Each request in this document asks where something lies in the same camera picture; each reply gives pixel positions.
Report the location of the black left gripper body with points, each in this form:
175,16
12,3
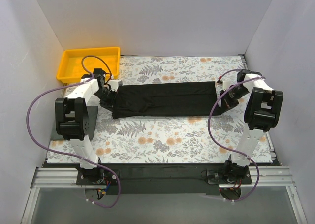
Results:
108,99

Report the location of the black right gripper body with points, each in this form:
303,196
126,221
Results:
226,100

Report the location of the black t shirt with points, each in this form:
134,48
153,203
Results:
188,99

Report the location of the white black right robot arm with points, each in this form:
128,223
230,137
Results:
261,114

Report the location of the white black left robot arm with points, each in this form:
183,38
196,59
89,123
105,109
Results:
73,122

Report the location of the folded grey t shirt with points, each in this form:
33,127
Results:
92,112

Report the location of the floral patterned table mat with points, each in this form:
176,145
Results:
171,140

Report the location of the yellow plastic tray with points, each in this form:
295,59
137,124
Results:
106,58

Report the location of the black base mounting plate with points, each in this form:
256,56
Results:
163,178

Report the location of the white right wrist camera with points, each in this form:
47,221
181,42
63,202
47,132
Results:
224,83

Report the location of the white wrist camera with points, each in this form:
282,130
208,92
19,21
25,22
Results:
114,85
224,83

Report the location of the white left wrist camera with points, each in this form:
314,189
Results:
114,85

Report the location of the aluminium frame rail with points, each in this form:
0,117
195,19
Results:
163,194

